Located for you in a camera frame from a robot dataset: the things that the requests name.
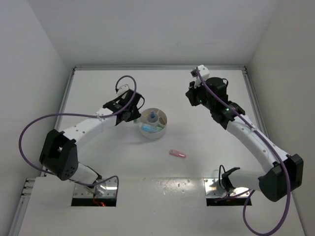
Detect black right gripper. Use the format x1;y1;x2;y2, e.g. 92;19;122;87
186;79;215;111

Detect light blue eraser case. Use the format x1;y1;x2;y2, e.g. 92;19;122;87
141;125;159;133

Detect green highlighter pen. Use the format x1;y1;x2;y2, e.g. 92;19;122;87
157;123;165;132

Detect pink highlighter pen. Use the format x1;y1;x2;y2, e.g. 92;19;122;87
169;149;186;159

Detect pink eraser block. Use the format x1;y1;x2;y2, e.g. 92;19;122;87
159;117;166;125

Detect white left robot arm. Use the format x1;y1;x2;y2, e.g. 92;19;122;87
39;89;143;186

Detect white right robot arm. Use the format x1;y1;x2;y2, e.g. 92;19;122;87
186;77;304;202

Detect white round divided organizer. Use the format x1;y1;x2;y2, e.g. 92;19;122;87
138;108;167;140

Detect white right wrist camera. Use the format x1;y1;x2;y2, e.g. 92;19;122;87
190;65;210;89

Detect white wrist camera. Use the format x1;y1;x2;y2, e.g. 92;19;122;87
190;65;210;89
116;84;129;96

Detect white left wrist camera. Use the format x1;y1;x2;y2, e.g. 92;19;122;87
116;84;129;96

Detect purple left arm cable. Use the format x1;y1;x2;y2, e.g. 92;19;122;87
19;75;137;187

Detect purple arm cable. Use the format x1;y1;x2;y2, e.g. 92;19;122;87
195;66;292;236
19;75;137;187

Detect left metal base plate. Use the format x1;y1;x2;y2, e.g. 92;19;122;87
73;176;119;199

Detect metal base plate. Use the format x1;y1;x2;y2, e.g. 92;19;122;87
73;176;119;199
203;178;250;199

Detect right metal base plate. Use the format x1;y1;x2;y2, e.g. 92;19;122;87
203;178;250;199

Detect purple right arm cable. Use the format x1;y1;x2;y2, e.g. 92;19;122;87
195;66;292;236

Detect aluminium table frame rail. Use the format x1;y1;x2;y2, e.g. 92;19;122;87
19;66;260;236

